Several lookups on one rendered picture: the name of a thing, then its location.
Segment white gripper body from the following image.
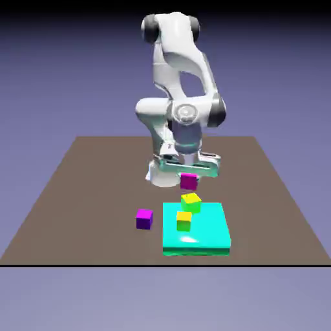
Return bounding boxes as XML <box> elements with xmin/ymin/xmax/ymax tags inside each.
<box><xmin>154</xmin><ymin>151</ymin><xmax>222</xmax><ymax>179</ymax></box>

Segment small magenta cube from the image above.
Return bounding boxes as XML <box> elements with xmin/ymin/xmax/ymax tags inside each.
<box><xmin>135</xmin><ymin>208</ymin><xmax>154</xmax><ymax>230</ymax></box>
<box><xmin>180</xmin><ymin>173</ymin><xmax>198</xmax><ymax>191</ymax></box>

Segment large cyan box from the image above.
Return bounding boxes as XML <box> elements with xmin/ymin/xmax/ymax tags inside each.
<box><xmin>162</xmin><ymin>202</ymin><xmax>232</xmax><ymax>257</ymax></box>

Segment small yellow cube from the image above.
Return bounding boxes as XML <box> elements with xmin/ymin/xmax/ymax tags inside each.
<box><xmin>180</xmin><ymin>192</ymin><xmax>202</xmax><ymax>215</ymax></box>
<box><xmin>176</xmin><ymin>211</ymin><xmax>193</xmax><ymax>233</ymax></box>

